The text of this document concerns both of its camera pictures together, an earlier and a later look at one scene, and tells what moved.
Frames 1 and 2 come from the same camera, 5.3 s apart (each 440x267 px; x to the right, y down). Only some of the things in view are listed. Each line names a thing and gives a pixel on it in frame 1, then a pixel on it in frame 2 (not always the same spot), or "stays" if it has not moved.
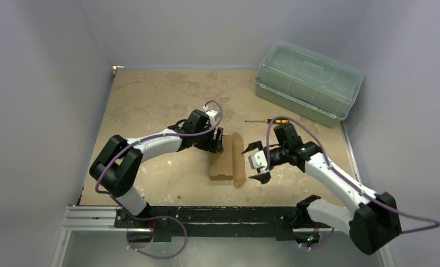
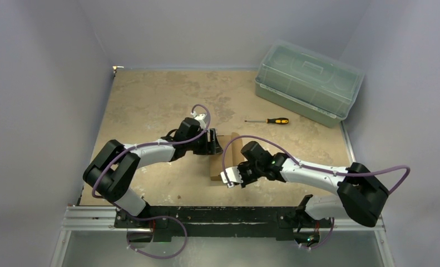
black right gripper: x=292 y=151 → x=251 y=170
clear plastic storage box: x=322 y=87 stays
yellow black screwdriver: x=276 y=121 stays
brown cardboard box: x=230 y=164 stays
